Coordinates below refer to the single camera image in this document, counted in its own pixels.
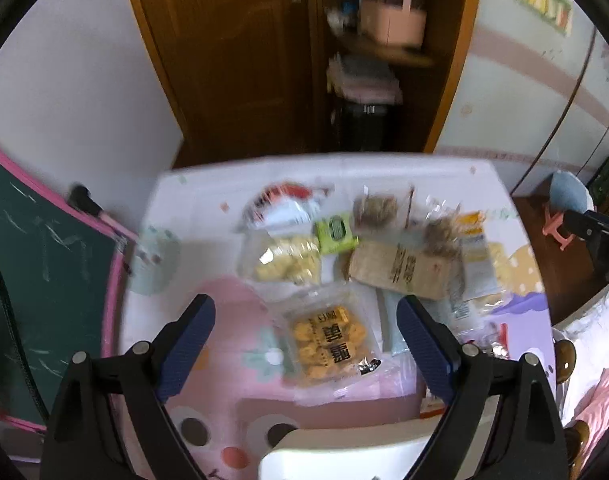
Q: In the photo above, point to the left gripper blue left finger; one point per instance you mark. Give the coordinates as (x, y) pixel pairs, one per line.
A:
(179, 344)

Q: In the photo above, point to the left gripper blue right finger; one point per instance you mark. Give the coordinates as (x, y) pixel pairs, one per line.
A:
(433, 347)

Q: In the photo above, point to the white blue label snack bag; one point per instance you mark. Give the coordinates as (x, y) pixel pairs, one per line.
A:
(474, 288)

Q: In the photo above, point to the brown paper snack bag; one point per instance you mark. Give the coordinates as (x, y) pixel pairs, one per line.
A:
(400, 269)

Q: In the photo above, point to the orange crackers clear pack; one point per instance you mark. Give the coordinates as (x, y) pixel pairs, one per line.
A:
(330, 342)

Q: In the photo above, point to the walnut cake clear bag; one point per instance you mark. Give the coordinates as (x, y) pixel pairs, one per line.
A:
(383, 208)
(441, 230)

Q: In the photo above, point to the yellow puffs clear bag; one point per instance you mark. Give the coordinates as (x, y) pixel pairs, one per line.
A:
(294, 259)

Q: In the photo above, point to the green small snack packet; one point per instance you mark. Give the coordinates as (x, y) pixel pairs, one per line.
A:
(335, 234)

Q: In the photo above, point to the white red jujube snack bag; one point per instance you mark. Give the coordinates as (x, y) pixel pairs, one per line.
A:
(284, 204)

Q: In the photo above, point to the pink small stool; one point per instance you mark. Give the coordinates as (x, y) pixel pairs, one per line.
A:
(554, 227)

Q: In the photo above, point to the white pillow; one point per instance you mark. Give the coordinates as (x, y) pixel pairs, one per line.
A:
(588, 330)

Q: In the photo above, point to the cartoon printed table mat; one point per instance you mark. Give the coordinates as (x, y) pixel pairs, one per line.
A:
(237, 413)

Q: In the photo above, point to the pink bed sheet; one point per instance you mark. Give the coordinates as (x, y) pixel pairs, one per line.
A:
(592, 423)

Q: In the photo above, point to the black board eraser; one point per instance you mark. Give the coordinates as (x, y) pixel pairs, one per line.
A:
(79, 198)

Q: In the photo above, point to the folded pink towels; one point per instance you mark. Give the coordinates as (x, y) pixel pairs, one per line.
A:
(363, 80)

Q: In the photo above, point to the brown wooden door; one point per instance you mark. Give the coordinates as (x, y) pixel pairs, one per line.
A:
(243, 77)

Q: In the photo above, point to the wooden corner shelf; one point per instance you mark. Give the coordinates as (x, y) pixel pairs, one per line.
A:
(428, 77)

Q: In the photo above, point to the pink storage basket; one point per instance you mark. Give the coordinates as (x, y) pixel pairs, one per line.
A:
(394, 23)

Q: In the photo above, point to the wooden bed post knob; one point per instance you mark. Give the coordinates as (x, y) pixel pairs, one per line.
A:
(565, 360)

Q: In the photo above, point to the green chalkboard pink frame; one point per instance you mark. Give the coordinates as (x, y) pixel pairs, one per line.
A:
(63, 271)

